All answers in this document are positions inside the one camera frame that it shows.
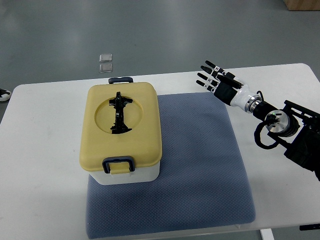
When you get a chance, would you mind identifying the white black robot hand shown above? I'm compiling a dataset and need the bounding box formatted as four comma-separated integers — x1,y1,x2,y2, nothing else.
196,60,248,106

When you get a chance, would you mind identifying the yellow box lid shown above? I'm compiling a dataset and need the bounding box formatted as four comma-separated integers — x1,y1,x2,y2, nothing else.
79,82,162,174

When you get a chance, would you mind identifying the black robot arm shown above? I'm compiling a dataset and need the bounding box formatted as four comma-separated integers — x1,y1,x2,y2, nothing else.
244,91,320,178

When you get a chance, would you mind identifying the brown cardboard box corner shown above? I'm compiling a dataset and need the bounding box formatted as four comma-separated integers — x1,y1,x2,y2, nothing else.
284,0,320,11

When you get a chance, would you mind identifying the white storage box base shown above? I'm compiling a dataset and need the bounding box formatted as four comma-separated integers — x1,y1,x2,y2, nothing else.
88,161,161,185

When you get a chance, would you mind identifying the blue grey fabric mat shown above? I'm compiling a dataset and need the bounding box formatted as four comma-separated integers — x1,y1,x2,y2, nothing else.
86,92,256,239

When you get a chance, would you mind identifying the upper clear floor plate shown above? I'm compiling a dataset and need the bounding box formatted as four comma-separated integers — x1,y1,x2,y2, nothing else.
99,53,113,63

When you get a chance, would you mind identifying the white table leg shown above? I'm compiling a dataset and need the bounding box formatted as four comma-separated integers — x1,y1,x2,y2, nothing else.
259,228,275,240

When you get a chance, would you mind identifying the black white object at left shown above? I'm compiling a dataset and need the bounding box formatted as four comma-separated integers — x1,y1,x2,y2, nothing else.
0,88,12,102

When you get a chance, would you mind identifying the black bracket under table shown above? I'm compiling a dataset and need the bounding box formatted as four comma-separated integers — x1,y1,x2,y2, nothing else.
299,223,320,231

